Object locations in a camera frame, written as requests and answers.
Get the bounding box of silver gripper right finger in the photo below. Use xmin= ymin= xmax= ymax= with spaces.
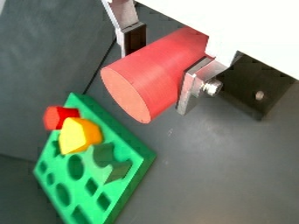
xmin=176 ymin=56 xmax=226 ymax=116

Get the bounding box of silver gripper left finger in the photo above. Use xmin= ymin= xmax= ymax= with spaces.
xmin=101 ymin=0 xmax=145 ymax=57

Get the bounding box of red cylinder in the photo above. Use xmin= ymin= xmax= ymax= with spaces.
xmin=100 ymin=27 xmax=208 ymax=123

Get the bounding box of black cradle fixture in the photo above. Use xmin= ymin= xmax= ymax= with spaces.
xmin=216 ymin=52 xmax=294 ymax=121

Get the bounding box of green shape sorter board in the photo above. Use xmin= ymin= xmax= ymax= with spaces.
xmin=33 ymin=94 xmax=154 ymax=224

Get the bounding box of red hexagonal block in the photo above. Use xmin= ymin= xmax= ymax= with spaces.
xmin=42 ymin=106 xmax=80 ymax=130

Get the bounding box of yellow faceted block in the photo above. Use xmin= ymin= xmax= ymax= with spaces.
xmin=58 ymin=117 xmax=104 ymax=155

